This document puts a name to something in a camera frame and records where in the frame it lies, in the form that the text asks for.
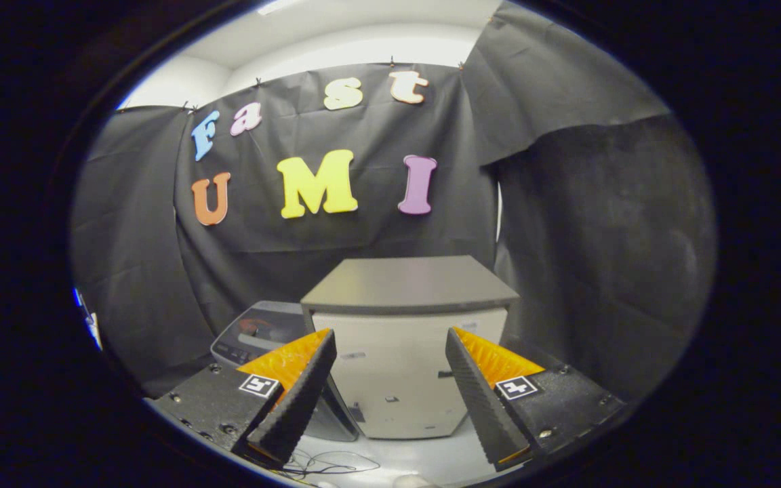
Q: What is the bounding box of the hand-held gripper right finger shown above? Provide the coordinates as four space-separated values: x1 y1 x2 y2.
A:
445 327 628 472

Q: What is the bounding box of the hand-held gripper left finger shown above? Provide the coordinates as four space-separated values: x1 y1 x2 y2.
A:
148 329 338 468

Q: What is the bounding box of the grey washing machine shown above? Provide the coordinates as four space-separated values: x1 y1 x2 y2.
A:
211 300 361 443

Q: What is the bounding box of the white cabinet with dark top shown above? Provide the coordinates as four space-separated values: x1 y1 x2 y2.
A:
300 256 521 440

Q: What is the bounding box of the black backdrop cloth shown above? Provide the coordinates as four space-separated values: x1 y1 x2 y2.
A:
71 0 717 401

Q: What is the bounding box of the white and blue object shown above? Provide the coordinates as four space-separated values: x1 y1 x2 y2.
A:
73 288 104 352

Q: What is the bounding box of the thin black floor cable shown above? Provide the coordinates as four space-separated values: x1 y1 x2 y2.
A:
275 447 381 479

